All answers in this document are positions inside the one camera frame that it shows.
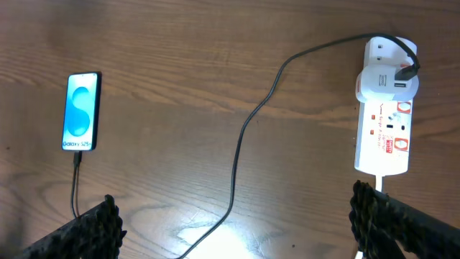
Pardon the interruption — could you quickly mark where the blue Galaxy smartphone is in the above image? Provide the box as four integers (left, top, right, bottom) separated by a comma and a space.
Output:
61, 71, 102, 152

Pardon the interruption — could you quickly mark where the white power strip cord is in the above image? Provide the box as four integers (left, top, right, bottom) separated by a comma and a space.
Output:
353, 174, 385, 259

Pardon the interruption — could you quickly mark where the black charging cable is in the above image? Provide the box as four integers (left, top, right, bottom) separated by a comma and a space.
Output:
70, 32, 421, 259

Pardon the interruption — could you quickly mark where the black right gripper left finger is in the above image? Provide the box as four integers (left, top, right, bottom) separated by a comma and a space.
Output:
14, 194, 127, 259

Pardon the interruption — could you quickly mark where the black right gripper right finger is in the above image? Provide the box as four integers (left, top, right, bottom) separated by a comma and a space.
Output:
349, 181, 459, 259

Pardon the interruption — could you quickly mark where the white power strip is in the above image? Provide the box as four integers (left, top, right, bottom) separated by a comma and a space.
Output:
354, 37, 414, 176

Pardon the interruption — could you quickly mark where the white charger adapter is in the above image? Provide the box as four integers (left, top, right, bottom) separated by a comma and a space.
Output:
355, 65, 419, 103

